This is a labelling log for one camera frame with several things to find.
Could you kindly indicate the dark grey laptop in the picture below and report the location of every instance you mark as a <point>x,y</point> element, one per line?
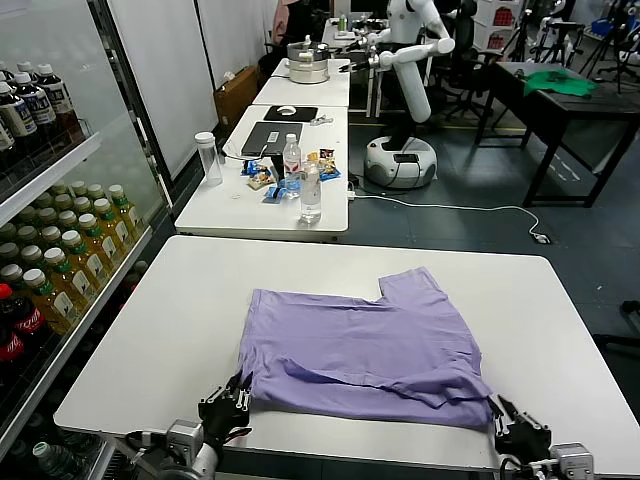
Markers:
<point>260,137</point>

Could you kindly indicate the white shelf red boxes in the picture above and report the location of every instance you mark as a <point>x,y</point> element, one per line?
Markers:
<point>502,17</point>

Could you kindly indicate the pink cloth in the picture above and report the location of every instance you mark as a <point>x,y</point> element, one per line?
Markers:
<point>282,20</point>

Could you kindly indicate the white desk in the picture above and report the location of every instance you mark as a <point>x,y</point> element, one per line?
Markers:
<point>332,35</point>

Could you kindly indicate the white plug adapter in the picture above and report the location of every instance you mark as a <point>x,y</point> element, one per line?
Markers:
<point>541,238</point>

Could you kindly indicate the clear plastic water bottle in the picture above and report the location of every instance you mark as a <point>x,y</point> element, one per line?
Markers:
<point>310,195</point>

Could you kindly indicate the black tripod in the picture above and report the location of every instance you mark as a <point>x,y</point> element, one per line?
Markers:
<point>520,37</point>
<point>607,45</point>

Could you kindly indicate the water bottle red label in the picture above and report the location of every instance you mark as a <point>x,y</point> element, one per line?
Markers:
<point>292,160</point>

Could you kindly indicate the small white robot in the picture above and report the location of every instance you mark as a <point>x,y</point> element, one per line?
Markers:
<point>550,25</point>

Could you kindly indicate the steel steamer pot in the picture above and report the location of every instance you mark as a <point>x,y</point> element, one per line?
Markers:
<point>307,70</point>

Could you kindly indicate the beige snack packet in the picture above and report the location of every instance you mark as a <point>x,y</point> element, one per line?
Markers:
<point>260,180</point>

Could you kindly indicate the small white card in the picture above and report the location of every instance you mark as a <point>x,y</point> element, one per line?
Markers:
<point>273,136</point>

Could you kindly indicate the blue yellow snack packet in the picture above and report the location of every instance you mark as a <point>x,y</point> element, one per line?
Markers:
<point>329,171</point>

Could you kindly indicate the small white grey gadget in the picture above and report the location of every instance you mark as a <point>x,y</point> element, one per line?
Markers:
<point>321,120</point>

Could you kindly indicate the black chair base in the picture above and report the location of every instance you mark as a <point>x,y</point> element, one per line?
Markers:
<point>620,341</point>

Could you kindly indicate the blue plastic bin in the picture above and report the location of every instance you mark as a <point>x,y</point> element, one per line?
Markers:
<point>600,27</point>

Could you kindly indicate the dark tea bottle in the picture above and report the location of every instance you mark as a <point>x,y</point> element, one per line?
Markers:
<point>57,100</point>
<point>35,107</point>
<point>25,66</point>
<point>17,120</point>

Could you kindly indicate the clear tumbler white lid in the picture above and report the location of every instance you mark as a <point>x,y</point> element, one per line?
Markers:
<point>208,160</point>

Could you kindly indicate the white rectangular table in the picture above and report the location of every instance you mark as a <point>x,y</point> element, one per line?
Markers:
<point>310,95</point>
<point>225,210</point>

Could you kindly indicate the black mouse pad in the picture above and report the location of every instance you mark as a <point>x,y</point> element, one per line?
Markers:
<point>305,112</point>

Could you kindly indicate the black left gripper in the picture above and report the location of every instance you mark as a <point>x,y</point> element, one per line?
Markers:
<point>225,420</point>

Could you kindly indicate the red label cola bottle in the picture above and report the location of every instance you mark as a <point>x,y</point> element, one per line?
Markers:
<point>10,345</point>
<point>25,320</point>

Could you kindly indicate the yellow tea bottle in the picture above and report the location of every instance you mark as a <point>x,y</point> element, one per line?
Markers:
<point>85,255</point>
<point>7,249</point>
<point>50,300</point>
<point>11,272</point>
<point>46,214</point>
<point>31,252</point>
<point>125,205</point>
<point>82,202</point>
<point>26,232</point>
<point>112,220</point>
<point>50,233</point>
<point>62,199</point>
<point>66,217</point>
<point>95,190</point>
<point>78,186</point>
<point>70,275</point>
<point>100,235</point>

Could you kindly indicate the purple t-shirt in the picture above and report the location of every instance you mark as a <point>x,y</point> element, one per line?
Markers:
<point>360,350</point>

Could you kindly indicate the black office chair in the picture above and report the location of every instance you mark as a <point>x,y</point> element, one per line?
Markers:
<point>467,30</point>

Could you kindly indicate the green cloth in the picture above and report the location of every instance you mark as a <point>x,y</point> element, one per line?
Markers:
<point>555,82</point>

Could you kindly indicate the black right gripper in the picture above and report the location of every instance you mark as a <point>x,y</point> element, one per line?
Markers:
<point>525,442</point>

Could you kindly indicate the white humanoid robot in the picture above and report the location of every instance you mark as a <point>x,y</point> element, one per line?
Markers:
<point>410,85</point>

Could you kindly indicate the cardboard box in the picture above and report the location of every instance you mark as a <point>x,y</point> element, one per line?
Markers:
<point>235,95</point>

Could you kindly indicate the black metal table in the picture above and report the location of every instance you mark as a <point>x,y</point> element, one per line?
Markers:
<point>590,107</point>

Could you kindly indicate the green label water bottle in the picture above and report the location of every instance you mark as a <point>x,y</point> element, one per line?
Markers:
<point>50,460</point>

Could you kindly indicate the small green bottle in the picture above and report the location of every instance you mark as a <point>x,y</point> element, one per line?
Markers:
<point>342,22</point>

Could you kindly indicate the white power strip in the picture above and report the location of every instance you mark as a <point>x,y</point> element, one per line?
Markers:
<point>351,190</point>

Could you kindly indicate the dark colourful snack packet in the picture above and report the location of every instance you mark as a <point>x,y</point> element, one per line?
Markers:
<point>326,154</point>

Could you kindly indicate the white drink shelf rack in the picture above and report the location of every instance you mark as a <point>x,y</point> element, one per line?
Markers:
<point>50,170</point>

